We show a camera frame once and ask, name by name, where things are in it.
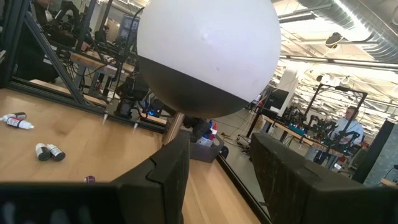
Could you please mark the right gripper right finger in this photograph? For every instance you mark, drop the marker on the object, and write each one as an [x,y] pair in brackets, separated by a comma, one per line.
[304,193]

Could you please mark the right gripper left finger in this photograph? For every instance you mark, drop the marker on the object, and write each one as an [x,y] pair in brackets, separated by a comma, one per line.
[161,186]

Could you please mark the large purple food coloring bottle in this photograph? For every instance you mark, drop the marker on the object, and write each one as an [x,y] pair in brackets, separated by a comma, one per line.
[89,179]

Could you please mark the small green food coloring bottle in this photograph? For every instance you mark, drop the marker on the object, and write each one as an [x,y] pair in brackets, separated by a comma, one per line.
[57,153]

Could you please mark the small red food coloring bottle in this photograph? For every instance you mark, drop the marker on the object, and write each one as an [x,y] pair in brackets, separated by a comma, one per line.
[17,123]

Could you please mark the small black food coloring bottle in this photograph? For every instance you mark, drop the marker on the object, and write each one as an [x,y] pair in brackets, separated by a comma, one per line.
[18,115]

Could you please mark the background black robot arm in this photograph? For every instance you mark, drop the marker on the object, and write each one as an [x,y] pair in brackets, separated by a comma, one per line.
[320,127]

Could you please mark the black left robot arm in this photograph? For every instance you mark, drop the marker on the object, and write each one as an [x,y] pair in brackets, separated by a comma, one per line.
[132,90]

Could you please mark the gray plastic bin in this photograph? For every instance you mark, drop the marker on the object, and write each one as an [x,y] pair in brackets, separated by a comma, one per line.
[205,154]

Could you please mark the white globe lamp black base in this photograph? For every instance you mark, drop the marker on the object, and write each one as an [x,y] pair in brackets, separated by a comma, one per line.
[208,46]

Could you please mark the gray partition panel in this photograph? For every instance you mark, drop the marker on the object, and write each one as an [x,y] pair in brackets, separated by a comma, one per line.
[379,155]

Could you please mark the black background monitor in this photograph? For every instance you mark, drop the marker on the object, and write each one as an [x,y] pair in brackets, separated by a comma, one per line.
[276,99]

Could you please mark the computer monitor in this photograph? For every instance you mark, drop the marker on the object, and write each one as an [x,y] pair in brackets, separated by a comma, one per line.
[129,28]

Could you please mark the wooden background desk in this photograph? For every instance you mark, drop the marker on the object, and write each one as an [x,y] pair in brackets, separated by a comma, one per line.
[93,62]

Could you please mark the black overhead camera stand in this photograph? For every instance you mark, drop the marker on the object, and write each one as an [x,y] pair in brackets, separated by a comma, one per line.
[348,88]

